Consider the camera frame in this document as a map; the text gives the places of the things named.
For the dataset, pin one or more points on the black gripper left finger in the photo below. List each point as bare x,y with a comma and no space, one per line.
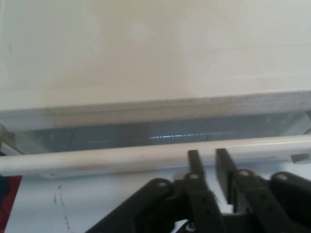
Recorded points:
201,194

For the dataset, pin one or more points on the cream white toaster oven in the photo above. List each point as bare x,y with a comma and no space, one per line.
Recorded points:
145,48

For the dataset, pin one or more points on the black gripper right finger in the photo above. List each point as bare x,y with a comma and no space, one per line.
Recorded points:
255,194

